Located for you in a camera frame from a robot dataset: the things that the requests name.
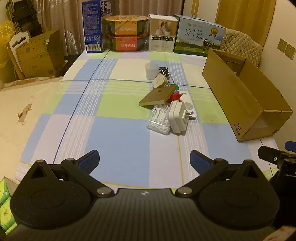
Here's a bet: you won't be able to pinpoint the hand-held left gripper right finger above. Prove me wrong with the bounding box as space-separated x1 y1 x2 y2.
176 150 271 197

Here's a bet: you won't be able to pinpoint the clear cotton swab box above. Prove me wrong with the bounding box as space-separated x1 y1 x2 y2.
146 104 172 135

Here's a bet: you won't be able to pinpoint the cream tape roll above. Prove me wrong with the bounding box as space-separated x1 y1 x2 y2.
153 75 170 89

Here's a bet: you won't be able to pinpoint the checked pastel tablecloth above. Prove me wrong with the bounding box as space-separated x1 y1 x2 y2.
15 50 280 189

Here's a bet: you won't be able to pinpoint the red cat toy figure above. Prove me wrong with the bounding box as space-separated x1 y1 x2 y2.
167 91 183 102

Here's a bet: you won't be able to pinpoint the white product box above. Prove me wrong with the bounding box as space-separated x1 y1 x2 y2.
148 14 179 52

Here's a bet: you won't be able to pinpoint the white power adapter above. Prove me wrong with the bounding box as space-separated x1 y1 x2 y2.
169 101 195 133

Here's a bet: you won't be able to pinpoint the black binder clip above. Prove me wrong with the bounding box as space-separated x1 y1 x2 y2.
158 66 173 81

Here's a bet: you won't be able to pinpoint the thin square box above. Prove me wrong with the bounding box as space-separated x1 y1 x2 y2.
139 85 177 107

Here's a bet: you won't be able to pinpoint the white remote control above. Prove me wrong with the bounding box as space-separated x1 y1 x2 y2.
177 91 197 121

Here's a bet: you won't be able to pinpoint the light blue milk case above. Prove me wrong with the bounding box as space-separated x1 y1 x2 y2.
173 14 226 57

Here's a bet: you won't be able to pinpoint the cream printed bed sheet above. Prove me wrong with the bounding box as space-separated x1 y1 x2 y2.
0 77 63 197

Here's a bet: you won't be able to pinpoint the black storage rack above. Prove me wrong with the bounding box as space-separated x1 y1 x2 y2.
6 0 43 35

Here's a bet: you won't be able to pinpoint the tall blue milk carton box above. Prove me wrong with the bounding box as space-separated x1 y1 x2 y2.
81 0 114 54

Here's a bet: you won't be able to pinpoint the green tissue packs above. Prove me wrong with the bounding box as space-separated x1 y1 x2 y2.
0 176 18 234

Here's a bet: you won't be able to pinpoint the beige patterned curtain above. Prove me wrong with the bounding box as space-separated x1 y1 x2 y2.
32 0 197 56

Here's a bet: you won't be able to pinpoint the beige wall socket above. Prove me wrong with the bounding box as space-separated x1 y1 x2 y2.
285 43 296 59
277 38 288 52

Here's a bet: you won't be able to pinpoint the brown cardboard box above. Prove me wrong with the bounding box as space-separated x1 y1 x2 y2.
202 49 294 142

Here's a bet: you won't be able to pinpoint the orange black tray boxes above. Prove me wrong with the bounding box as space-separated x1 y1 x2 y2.
103 15 150 37

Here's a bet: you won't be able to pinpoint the brown cardboard carton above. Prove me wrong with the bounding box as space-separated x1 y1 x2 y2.
16 29 65 79

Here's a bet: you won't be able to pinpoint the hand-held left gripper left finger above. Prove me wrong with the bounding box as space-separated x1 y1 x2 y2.
20 149 115 197

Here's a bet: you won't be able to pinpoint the red label noodle bowl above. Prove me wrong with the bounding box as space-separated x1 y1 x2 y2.
106 34 149 52

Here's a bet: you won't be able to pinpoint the yellow plastic bag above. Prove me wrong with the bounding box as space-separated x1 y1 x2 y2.
0 20 17 81

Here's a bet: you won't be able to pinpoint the carton with white handle flap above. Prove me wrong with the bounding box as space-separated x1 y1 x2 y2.
6 31 31 80

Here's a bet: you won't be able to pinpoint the clear plastic cup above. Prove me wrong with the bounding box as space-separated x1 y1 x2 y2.
145 62 160 80

